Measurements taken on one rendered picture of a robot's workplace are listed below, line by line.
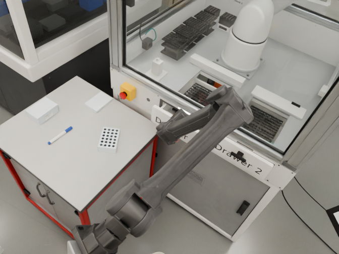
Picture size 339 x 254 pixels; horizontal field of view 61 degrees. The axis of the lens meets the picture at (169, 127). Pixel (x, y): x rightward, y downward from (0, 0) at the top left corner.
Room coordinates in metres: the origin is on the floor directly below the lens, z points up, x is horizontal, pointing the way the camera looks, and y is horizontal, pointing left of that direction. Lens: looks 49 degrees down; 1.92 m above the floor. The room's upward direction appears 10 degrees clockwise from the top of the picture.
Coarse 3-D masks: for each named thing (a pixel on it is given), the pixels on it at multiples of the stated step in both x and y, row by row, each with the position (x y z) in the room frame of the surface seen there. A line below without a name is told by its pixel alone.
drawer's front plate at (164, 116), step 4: (152, 108) 0.96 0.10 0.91; (156, 108) 0.95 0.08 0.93; (160, 108) 0.95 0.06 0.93; (152, 112) 0.96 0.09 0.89; (156, 112) 0.95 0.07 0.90; (160, 112) 0.94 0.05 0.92; (164, 112) 0.93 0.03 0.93; (168, 112) 0.94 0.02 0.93; (152, 116) 0.96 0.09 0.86; (160, 116) 0.94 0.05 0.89; (164, 116) 0.93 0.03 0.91; (168, 116) 0.92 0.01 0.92; (152, 120) 0.96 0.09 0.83; (164, 120) 0.93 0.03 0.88; (192, 132) 0.86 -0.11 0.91; (196, 132) 0.85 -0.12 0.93; (184, 136) 0.87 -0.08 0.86; (188, 136) 0.86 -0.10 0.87; (192, 136) 0.85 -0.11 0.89; (184, 140) 0.87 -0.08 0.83; (188, 140) 0.86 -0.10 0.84
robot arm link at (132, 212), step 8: (128, 200) 0.30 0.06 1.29; (136, 200) 0.31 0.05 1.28; (128, 208) 0.28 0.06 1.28; (136, 208) 0.29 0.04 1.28; (144, 208) 0.30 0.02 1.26; (112, 216) 0.26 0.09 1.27; (120, 216) 0.27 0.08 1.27; (128, 216) 0.27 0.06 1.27; (136, 216) 0.27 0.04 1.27; (104, 224) 0.25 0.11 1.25; (112, 224) 0.25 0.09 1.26; (120, 224) 0.25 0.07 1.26; (128, 224) 0.26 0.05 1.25; (136, 224) 0.26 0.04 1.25; (112, 232) 0.24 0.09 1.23; (120, 232) 0.24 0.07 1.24; (128, 232) 0.24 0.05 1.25
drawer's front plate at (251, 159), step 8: (224, 144) 0.83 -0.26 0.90; (232, 144) 0.82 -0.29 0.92; (224, 152) 0.83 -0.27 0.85; (248, 152) 0.79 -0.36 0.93; (232, 160) 0.80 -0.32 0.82; (240, 160) 0.79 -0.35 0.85; (248, 160) 0.78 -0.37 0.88; (256, 160) 0.76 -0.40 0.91; (264, 160) 0.76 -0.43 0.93; (248, 168) 0.77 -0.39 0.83; (256, 168) 0.75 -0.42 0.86; (264, 168) 0.74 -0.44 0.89; (264, 176) 0.73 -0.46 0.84
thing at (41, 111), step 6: (42, 102) 0.96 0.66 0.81; (48, 102) 0.97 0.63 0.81; (30, 108) 0.91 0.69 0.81; (36, 108) 0.92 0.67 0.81; (42, 108) 0.92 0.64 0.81; (48, 108) 0.93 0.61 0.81; (54, 108) 0.95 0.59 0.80; (30, 114) 0.88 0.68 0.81; (36, 114) 0.88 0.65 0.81; (42, 114) 0.89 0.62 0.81; (48, 114) 0.91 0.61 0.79; (36, 120) 0.86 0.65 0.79; (42, 120) 0.88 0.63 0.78
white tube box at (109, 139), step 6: (102, 132) 0.85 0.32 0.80; (108, 132) 0.86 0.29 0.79; (114, 132) 0.87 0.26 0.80; (102, 138) 0.82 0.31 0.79; (108, 138) 0.82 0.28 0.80; (114, 138) 0.83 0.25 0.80; (102, 144) 0.78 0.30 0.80; (108, 144) 0.79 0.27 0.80; (114, 144) 0.80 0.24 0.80; (102, 150) 0.77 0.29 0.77; (108, 150) 0.77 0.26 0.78; (114, 150) 0.77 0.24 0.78
